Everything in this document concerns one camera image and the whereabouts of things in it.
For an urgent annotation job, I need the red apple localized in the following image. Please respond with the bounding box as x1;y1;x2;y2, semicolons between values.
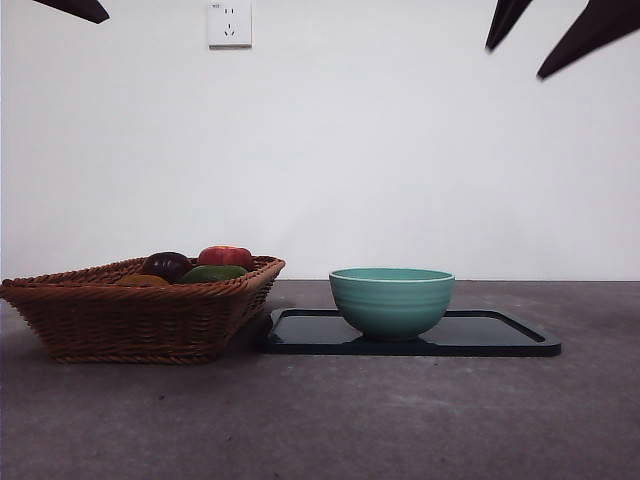
197;245;255;272

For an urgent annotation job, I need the green avocado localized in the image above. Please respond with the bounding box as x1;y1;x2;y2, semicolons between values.
179;265;250;286

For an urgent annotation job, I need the dark purple fruit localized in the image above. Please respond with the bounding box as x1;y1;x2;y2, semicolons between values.
141;251;194;281

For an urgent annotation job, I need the yellow orange fruit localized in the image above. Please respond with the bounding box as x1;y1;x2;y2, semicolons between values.
117;273;171;288

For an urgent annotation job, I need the white wall socket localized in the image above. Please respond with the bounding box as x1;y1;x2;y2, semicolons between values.
208;0;253;50

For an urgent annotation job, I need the teal ceramic bowl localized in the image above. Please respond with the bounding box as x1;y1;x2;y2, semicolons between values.
328;267;456;343

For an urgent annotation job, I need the brown wicker basket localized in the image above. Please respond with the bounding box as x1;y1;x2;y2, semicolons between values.
0;255;287;365

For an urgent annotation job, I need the dark green rectangular tray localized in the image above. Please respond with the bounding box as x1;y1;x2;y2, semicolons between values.
264;308;562;357

